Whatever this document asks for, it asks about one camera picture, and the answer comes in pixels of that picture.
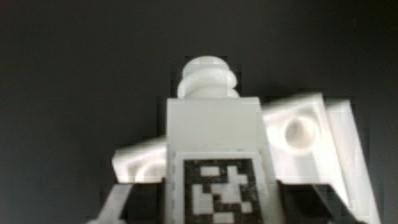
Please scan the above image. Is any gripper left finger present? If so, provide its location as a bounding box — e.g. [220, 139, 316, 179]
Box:
[87, 183, 165, 224]

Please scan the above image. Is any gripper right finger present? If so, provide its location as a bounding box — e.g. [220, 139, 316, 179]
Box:
[277, 182, 369, 224]

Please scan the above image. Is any white fiducial tag sheet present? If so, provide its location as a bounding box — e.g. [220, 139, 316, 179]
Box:
[111, 94, 382, 224]

